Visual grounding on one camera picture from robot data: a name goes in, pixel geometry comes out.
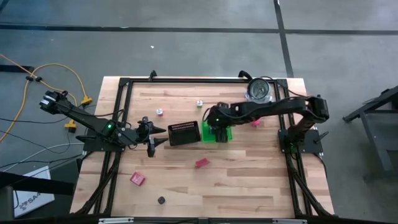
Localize red adapter with white label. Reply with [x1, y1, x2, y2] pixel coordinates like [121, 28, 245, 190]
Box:
[129, 171, 146, 187]

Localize black slotted plastic basket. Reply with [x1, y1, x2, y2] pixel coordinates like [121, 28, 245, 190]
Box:
[167, 120, 202, 147]

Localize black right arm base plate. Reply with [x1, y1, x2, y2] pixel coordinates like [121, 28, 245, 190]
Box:
[278, 129, 324, 154]

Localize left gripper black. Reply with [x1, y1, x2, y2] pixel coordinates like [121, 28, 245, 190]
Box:
[126, 116, 169, 158]

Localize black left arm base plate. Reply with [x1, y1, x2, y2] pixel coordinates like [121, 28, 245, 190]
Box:
[82, 135, 127, 153]

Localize green slotted plastic basket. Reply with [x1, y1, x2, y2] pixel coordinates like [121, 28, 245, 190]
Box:
[200, 120, 234, 144]

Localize black aluminium table frame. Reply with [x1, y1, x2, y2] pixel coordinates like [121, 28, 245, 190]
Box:
[73, 76, 335, 218]

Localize white printed box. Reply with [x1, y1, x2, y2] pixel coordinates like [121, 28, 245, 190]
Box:
[14, 166, 55, 218]

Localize red rectangular power adapter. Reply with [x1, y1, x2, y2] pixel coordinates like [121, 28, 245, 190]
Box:
[195, 157, 210, 169]

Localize black side table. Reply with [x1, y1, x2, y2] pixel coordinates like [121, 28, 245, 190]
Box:
[341, 85, 398, 181]

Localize white cylindrical container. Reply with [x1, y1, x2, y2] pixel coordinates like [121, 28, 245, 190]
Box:
[244, 77, 274, 103]

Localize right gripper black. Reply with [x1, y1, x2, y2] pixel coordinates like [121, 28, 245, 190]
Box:
[206, 103, 238, 144]

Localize black floor beam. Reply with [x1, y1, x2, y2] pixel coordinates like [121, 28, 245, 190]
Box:
[0, 170, 75, 196]

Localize yellow extension cable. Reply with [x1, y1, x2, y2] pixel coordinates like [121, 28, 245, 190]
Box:
[0, 53, 93, 144]

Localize white floor cable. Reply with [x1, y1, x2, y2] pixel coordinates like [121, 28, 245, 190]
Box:
[0, 142, 85, 172]

